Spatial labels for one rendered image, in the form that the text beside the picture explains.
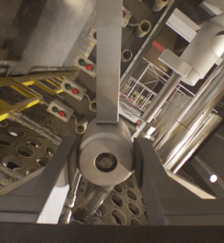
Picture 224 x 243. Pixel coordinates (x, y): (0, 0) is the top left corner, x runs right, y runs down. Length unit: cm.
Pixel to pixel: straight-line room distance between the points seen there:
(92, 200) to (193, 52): 151
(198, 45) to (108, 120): 133
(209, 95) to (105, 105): 103
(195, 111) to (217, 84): 20
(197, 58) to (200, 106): 41
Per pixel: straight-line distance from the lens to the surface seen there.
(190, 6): 150
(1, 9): 153
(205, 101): 115
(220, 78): 118
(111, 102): 15
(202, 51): 143
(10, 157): 232
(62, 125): 127
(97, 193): 171
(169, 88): 143
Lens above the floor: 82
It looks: 10 degrees up
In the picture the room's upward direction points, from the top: 122 degrees clockwise
